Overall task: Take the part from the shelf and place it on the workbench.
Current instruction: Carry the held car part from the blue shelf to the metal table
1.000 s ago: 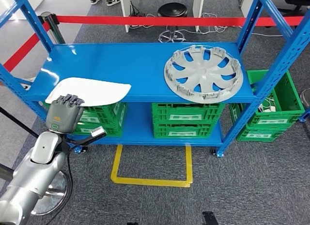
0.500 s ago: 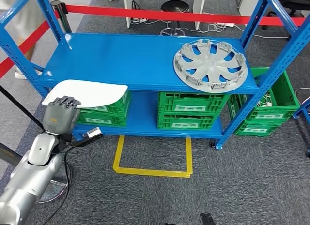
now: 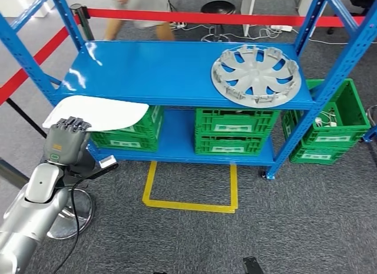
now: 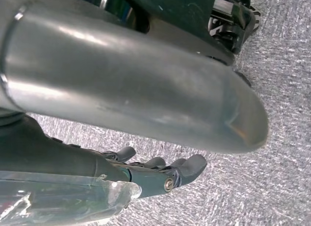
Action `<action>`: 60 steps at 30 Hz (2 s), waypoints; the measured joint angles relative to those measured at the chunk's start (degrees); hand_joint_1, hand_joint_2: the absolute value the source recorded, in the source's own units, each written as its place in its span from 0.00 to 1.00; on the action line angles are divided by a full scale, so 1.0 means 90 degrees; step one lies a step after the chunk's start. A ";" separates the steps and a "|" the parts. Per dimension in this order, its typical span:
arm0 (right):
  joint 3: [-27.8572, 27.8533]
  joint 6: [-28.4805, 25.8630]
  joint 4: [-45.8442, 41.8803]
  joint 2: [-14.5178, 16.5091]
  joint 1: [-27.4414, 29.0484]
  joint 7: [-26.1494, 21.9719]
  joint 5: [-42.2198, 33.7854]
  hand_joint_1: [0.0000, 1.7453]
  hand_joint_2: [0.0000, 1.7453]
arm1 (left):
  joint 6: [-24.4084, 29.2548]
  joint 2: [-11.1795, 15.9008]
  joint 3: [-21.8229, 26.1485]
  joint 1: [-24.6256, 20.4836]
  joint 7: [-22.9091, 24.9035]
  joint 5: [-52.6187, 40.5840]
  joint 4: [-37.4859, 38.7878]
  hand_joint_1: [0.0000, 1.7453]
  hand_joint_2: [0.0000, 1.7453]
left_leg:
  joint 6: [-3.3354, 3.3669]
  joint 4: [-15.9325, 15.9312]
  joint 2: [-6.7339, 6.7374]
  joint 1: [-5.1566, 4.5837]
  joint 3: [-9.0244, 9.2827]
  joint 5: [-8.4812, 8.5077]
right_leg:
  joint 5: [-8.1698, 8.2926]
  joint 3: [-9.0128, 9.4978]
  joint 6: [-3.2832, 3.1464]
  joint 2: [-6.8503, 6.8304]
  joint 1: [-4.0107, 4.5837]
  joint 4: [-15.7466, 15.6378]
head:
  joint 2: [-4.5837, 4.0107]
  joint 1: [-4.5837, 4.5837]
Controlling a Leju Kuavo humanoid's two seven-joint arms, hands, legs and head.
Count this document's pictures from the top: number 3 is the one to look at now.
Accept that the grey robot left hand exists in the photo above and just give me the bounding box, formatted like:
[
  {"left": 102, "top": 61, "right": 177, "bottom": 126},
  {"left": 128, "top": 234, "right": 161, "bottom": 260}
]
[{"left": 43, "top": 117, "right": 92, "bottom": 166}]

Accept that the white desk leg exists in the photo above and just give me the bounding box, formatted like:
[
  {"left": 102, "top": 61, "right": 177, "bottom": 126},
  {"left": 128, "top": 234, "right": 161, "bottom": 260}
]
[{"left": 241, "top": 0, "right": 258, "bottom": 37}]

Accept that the grey wheel hubcap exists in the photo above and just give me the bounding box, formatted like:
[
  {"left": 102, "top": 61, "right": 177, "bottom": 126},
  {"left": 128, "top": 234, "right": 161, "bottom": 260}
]
[{"left": 210, "top": 45, "right": 302, "bottom": 108}]

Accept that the chrome stanchion base ring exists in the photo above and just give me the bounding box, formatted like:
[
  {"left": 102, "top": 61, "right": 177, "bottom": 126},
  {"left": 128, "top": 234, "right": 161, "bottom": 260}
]
[{"left": 366, "top": 104, "right": 377, "bottom": 127}]

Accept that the person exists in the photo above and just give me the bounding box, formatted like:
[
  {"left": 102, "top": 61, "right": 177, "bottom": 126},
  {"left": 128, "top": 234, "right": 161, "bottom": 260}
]
[{"left": 103, "top": 0, "right": 176, "bottom": 42}]

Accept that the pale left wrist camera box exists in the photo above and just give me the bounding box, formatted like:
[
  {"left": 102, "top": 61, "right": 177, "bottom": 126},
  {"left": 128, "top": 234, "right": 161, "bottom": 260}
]
[{"left": 98, "top": 155, "right": 118, "bottom": 170}]

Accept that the white floor cable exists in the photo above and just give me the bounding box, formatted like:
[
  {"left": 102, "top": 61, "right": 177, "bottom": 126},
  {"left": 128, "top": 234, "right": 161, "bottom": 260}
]
[{"left": 176, "top": 24, "right": 377, "bottom": 45}]

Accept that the black stanchion post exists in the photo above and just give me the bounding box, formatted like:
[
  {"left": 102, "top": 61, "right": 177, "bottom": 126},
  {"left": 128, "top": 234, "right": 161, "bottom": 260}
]
[{"left": 70, "top": 2, "right": 96, "bottom": 42}]

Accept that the white charger cable bundle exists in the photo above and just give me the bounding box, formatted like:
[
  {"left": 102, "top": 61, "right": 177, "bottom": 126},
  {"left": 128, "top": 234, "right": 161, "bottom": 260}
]
[{"left": 314, "top": 110, "right": 338, "bottom": 128}]

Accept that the black camera bracket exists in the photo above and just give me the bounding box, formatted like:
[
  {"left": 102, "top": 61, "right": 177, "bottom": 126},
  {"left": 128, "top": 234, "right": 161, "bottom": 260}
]
[{"left": 63, "top": 161, "right": 119, "bottom": 184}]

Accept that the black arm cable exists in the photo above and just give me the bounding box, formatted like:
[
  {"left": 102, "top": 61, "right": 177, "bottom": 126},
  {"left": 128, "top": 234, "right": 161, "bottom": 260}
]
[{"left": 51, "top": 177, "right": 89, "bottom": 274}]

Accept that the black round stool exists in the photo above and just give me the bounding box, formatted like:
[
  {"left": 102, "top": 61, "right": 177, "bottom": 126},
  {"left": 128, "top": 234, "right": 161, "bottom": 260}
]
[{"left": 200, "top": 1, "right": 237, "bottom": 42}]

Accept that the black robot right foot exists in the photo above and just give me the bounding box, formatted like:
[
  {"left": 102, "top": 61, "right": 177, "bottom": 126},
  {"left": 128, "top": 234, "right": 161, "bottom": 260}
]
[{"left": 243, "top": 256, "right": 264, "bottom": 274}]

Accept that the white curved plastic panel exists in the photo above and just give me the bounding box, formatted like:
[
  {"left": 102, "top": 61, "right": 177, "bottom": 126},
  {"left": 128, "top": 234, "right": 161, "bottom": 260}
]
[{"left": 42, "top": 95, "right": 149, "bottom": 133}]

